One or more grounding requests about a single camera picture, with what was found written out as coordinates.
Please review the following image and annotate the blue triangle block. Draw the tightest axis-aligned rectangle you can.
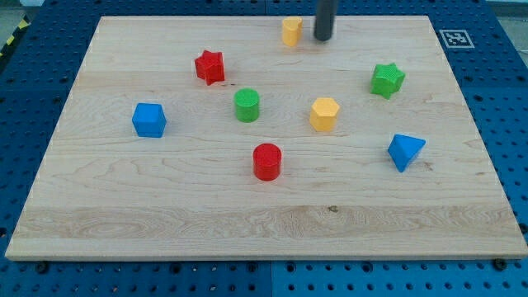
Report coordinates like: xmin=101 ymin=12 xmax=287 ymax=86
xmin=388 ymin=134 xmax=427 ymax=172

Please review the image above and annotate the yellow hexagon block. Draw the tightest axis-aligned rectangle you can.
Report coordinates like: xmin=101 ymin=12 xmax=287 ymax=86
xmin=309 ymin=97 xmax=340 ymax=132

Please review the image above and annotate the red star block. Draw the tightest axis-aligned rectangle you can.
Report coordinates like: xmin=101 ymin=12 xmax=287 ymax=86
xmin=194 ymin=50 xmax=225 ymax=85

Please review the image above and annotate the green cylinder block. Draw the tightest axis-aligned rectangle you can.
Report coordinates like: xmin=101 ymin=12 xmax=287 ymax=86
xmin=233 ymin=88 xmax=260 ymax=123

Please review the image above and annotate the black bolt right front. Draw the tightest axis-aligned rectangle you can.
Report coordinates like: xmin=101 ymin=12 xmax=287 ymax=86
xmin=493 ymin=258 xmax=508 ymax=271

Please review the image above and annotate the black bolt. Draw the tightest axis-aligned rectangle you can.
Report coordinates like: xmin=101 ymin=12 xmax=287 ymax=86
xmin=35 ymin=262 xmax=50 ymax=274
xmin=493 ymin=258 xmax=508 ymax=271

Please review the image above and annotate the red cylinder block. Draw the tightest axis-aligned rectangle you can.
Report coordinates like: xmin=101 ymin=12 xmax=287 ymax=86
xmin=252 ymin=144 xmax=282 ymax=181

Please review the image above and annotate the blue cube block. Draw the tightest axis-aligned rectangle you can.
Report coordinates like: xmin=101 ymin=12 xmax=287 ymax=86
xmin=132 ymin=103 xmax=167 ymax=138

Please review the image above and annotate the green star block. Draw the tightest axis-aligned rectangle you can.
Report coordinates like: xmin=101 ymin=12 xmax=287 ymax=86
xmin=370 ymin=63 xmax=406 ymax=100

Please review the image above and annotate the yellow black hazard tape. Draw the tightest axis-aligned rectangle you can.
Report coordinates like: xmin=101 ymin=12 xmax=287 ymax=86
xmin=1 ymin=14 xmax=31 ymax=58

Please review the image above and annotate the black bolt left front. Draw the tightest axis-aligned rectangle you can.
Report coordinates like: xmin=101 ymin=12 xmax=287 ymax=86
xmin=35 ymin=262 xmax=50 ymax=274

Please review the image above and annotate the yellow heart block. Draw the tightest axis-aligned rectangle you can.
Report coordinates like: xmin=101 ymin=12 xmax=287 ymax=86
xmin=281 ymin=16 xmax=303 ymax=47

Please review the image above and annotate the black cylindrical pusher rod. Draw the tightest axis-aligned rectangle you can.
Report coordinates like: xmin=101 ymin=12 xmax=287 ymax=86
xmin=313 ymin=0 xmax=338 ymax=42

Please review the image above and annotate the light wooden board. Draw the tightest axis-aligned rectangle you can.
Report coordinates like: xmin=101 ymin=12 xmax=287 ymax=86
xmin=6 ymin=16 xmax=527 ymax=262

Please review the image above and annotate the white fiducial marker tag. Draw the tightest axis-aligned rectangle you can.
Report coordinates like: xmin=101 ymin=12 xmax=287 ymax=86
xmin=440 ymin=29 xmax=474 ymax=49

